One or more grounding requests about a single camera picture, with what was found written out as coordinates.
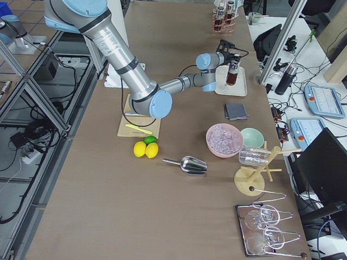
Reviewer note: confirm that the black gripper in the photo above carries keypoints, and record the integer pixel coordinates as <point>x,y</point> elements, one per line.
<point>229,57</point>

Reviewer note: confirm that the copper wire bottle basket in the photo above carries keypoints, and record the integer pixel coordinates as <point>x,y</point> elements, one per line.
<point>226,30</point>

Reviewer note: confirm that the tea bottle white cap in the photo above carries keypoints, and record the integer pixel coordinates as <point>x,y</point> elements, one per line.
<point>233,70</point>

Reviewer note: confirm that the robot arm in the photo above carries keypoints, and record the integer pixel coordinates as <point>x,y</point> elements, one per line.
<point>93,19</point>

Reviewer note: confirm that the black foam equipment case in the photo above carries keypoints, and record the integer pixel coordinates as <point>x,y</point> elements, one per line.
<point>265,42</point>

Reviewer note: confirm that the cream rabbit tray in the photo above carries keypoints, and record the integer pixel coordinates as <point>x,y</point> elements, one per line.
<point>238,89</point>

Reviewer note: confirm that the grey folded cloth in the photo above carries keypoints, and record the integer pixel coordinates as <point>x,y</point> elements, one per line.
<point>235,111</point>

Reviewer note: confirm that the black handheld gripper devices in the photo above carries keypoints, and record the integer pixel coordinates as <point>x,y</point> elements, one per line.
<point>290,45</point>

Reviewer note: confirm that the black thermos bottle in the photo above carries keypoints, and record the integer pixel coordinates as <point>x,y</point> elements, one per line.
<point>286,80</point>

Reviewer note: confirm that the metal grabber pole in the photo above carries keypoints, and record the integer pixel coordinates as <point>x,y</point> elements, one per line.
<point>309,39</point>

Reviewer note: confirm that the pink bowl of ice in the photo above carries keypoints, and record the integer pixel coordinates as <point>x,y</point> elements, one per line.
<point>224,140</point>

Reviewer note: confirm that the green empty bowl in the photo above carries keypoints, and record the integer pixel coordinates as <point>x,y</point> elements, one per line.
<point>252,137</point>

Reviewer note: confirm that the teach pendant far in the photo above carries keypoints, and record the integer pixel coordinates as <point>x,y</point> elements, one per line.
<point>323,101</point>

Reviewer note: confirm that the teach pendant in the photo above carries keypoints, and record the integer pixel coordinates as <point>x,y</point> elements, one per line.
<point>305,130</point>
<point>323,101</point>

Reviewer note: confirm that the yellow plastic knife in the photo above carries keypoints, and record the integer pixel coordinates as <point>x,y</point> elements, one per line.
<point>139,129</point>

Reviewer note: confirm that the glass mug on tree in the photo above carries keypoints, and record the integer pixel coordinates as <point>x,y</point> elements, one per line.
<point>254,156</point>

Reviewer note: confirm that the teach pendant near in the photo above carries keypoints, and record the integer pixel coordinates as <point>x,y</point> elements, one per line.
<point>305,130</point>

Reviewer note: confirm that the green lime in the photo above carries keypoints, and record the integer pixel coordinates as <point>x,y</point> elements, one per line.
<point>150,139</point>

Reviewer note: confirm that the wooden cutting board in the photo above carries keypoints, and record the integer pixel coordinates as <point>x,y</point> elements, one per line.
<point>140,126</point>

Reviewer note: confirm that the steel ice scoop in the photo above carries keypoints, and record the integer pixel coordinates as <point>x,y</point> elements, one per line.
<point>190,165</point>

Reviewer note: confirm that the yellow lemon lower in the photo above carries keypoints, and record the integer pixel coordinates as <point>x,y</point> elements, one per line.
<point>151,150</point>

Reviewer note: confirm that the yellow lemon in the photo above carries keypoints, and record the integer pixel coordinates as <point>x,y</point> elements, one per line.
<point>151,150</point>
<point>139,149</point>

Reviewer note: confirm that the yellow lemon upper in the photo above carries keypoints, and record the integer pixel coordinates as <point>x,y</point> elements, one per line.
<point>139,149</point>

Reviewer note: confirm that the black monitor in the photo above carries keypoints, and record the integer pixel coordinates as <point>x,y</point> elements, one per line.
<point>323,164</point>

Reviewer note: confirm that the wine glass holder tray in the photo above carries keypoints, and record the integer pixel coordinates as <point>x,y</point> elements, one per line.
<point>260,234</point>

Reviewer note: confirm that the aluminium frame post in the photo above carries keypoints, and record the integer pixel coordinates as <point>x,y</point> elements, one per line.
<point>296,9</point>

